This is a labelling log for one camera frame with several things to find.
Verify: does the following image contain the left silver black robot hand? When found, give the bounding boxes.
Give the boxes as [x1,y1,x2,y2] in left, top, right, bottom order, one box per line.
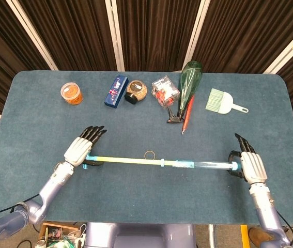
[63,126,107,168]

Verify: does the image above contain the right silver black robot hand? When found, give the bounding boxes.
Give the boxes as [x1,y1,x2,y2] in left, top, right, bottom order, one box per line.
[227,133,268,184]

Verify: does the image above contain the clear yellow-green plastic pump tube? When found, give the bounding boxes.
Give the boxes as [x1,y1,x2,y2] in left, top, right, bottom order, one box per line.
[161,159,241,173]

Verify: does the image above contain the clear jar of orange snacks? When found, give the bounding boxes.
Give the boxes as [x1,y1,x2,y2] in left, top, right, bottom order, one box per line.
[60,82,84,106]

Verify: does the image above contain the green white silicone brush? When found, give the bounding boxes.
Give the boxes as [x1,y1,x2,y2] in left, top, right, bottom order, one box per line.
[205,88,250,115]

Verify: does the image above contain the dark blue rectangular box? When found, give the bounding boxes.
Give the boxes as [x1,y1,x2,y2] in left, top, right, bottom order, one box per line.
[104,74,130,110]

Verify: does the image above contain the white table leg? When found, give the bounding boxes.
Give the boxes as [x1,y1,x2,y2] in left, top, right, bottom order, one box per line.
[208,224,217,248]

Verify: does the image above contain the blue felt table cover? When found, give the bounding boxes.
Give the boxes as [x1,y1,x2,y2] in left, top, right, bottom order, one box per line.
[0,70,293,226]

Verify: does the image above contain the cardboard box of clutter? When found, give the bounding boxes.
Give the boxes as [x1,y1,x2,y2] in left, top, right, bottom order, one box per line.
[39,221,86,248]

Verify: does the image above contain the red pen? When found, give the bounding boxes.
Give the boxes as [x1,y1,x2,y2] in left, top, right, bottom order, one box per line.
[181,94,195,135]

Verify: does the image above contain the round glass jar black lid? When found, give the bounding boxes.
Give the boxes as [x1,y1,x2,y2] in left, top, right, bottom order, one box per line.
[124,80,148,105]

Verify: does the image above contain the lavender robot torso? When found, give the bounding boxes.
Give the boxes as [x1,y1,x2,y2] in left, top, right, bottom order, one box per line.
[84,222,196,248]

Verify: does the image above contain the clear cube box red puzzle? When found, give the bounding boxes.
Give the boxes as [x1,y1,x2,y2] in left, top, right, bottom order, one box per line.
[151,75,181,107]

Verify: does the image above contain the green spray bottle black trigger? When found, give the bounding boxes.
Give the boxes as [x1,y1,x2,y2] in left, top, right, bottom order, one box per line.
[166,60,203,124]

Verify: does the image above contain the brown folding screen white frames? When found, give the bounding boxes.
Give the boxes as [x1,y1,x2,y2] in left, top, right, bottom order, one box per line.
[0,0,293,149]

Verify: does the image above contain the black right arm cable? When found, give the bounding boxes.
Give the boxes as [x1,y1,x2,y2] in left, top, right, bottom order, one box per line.
[275,209,291,235]

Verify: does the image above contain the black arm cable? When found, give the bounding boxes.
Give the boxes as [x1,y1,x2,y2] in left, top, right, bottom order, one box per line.
[275,209,291,235]
[0,193,42,220]

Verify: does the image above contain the yellow post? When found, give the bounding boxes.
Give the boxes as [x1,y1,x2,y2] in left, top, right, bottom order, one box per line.
[240,224,248,248]

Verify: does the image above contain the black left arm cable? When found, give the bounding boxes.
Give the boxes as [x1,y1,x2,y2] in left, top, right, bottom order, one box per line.
[0,193,42,220]

